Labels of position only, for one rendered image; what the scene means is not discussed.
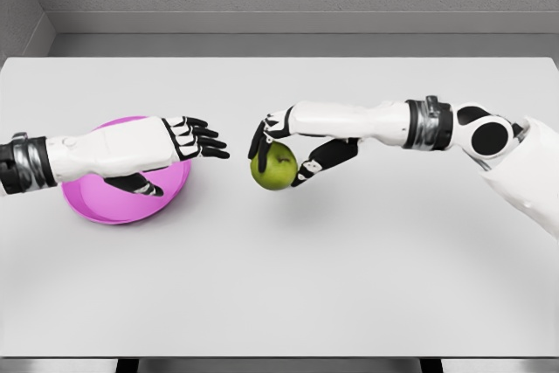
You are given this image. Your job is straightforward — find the pink plate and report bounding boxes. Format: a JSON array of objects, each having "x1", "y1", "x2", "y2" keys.
[{"x1": 60, "y1": 115, "x2": 193, "y2": 226}]

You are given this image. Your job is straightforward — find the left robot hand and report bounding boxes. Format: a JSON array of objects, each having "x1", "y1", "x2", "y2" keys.
[{"x1": 93, "y1": 115, "x2": 231, "y2": 197}]

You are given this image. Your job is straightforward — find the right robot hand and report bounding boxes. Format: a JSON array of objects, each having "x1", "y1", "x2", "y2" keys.
[{"x1": 247, "y1": 101, "x2": 364, "y2": 189}]

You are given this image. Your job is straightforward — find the green apple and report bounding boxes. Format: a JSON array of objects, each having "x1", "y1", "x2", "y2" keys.
[{"x1": 249, "y1": 141, "x2": 300, "y2": 192}]

